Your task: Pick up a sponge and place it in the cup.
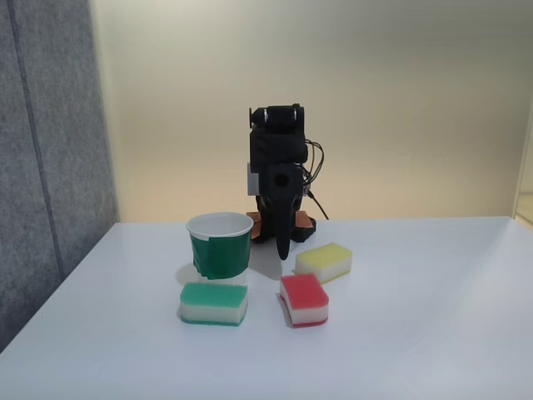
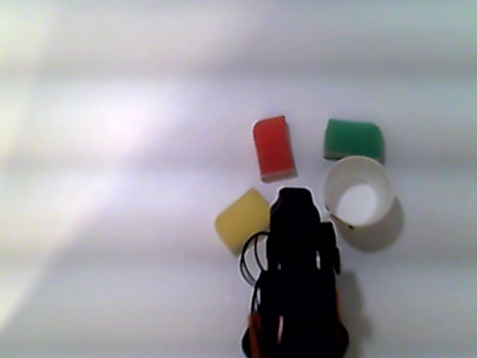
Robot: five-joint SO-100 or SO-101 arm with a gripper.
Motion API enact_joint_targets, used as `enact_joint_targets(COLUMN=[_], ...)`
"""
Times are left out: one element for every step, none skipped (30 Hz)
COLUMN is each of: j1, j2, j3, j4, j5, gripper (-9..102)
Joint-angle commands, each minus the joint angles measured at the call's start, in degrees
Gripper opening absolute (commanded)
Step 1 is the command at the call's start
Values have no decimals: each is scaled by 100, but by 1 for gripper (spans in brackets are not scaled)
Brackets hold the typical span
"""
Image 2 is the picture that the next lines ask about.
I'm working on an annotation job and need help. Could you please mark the red and white sponge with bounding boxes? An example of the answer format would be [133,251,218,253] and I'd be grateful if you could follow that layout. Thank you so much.
[251,114,298,183]

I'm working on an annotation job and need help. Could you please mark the yellow and white sponge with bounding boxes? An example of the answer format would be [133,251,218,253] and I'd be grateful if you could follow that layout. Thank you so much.
[214,187,271,257]

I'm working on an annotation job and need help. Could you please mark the white cup with green tape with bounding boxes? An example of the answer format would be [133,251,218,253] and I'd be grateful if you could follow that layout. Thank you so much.
[323,155,395,230]

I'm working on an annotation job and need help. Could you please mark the green and white sponge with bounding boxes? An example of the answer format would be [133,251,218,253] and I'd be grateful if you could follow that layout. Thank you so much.
[322,118,387,165]

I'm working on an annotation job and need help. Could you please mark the thin black arm wires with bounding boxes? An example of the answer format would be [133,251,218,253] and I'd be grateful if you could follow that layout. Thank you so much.
[238,230,271,290]

